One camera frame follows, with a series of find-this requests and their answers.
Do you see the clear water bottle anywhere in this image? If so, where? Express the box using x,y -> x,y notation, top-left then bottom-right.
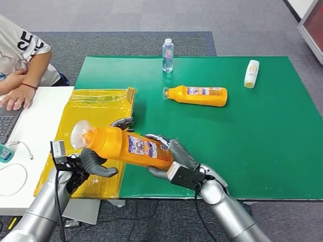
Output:
162,38 -> 174,74

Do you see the white desk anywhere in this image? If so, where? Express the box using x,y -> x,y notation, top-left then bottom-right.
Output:
0,86 -> 101,225

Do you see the red bracelet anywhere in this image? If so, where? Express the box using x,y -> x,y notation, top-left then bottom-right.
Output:
20,82 -> 38,91

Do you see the yellow taped cardboard sheet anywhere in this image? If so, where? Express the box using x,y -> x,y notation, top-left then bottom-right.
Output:
34,87 -> 137,200

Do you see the green table mat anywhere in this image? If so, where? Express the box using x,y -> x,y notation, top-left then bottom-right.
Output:
74,55 -> 323,200

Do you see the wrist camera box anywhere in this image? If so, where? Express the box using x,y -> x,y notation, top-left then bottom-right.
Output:
50,140 -> 67,165
167,161 -> 205,192

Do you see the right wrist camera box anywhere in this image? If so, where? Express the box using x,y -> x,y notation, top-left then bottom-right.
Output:
167,161 -> 205,192

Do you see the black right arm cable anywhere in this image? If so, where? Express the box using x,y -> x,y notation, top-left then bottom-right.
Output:
193,189 -> 217,242

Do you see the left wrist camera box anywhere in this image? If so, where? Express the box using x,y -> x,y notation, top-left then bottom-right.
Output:
50,140 -> 67,165

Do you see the person's hand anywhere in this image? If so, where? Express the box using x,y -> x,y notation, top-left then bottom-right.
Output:
0,85 -> 36,111

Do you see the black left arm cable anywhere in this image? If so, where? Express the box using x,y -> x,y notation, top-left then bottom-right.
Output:
54,168 -> 66,242

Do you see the red fire cabinet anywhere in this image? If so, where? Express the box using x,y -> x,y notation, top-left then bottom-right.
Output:
297,0 -> 323,65

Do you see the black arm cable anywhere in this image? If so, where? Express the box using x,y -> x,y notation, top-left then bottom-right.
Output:
193,189 -> 217,242
54,168 -> 66,242

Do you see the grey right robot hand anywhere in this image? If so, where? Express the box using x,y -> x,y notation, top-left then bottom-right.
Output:
145,133 -> 200,181

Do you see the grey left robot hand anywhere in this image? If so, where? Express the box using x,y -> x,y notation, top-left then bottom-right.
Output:
79,116 -> 135,178

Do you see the large orange detergent bottle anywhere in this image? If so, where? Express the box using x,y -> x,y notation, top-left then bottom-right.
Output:
70,120 -> 175,171

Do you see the person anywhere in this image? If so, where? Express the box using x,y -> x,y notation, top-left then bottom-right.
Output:
0,14 -> 69,111

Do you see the dark laptop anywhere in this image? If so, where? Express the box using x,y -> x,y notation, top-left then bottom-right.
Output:
0,102 -> 24,145

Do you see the small white bottle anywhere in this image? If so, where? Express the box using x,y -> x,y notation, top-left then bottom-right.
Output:
244,59 -> 260,89

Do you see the long white cable loop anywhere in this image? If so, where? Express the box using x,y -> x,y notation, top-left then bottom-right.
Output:
0,162 -> 29,198

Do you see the teal handheld device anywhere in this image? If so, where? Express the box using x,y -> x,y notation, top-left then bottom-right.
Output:
0,143 -> 15,164

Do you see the short white cable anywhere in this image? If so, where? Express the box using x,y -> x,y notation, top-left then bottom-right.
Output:
5,140 -> 34,161

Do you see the small orange detergent bottle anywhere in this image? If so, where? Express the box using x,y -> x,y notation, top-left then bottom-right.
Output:
163,85 -> 228,108

